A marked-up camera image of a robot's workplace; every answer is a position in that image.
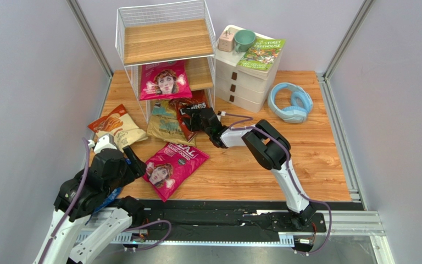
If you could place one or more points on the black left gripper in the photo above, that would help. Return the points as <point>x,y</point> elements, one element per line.
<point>139,166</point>

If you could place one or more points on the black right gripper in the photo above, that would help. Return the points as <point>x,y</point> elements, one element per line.
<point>199,121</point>

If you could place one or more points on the tan kettle chips bag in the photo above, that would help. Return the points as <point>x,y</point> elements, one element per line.
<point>163,124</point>

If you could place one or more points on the pink real chips bag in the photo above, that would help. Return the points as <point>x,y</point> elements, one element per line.
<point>164,81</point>
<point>171,166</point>

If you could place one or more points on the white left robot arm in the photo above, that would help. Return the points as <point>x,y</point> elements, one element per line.
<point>79,197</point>

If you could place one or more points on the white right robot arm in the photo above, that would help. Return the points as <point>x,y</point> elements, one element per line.
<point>269,148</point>

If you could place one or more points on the cream orange chips bag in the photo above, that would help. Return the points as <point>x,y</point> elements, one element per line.
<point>120,126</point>

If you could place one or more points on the blue Doritos bag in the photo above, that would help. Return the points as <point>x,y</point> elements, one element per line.
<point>109,199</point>

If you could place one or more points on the white drawer cabinet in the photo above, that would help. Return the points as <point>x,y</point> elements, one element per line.
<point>244,88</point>

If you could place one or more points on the pink cube adapter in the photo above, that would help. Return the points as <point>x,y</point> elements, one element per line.
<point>226,41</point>

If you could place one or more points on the green treehouse book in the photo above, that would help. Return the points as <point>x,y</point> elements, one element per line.
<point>262,55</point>

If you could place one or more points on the green mug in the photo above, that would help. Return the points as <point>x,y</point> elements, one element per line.
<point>244,40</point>

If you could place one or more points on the light blue headphones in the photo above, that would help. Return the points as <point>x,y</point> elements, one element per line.
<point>301,103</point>

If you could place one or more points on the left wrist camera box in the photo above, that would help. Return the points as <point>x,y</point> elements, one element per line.
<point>104,142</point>

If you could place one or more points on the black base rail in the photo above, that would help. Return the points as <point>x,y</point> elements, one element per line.
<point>223,221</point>

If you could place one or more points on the white wire wooden shelf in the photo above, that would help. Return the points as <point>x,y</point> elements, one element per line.
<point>168,32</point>

